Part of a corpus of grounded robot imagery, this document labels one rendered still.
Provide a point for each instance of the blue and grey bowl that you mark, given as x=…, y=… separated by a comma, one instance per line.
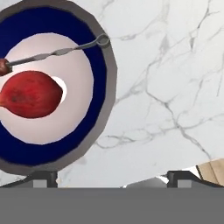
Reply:
x=96, y=87

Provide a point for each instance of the metal kebab skewer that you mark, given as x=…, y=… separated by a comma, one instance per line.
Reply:
x=58, y=52

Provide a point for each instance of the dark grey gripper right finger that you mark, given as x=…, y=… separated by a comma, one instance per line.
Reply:
x=181, y=177

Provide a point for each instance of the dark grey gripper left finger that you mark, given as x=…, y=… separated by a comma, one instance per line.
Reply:
x=43, y=177

